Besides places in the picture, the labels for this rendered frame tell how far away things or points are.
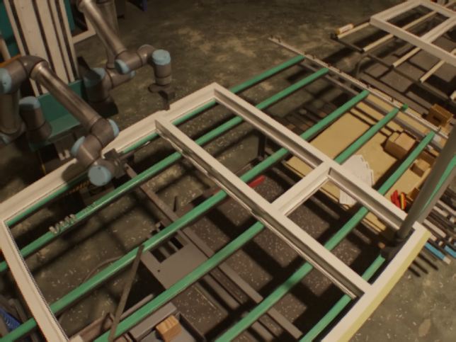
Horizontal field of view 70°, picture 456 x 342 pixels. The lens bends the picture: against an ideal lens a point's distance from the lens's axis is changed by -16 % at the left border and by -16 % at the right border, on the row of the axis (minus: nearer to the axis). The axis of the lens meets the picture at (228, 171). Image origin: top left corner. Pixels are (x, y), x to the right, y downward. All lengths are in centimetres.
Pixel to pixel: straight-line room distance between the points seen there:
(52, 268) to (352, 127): 229
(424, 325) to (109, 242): 224
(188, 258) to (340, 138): 132
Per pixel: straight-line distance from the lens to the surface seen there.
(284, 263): 187
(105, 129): 165
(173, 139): 197
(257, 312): 145
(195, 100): 219
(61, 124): 258
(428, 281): 281
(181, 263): 157
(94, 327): 180
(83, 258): 272
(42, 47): 249
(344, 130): 252
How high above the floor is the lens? 222
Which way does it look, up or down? 47 degrees down
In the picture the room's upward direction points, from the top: straight up
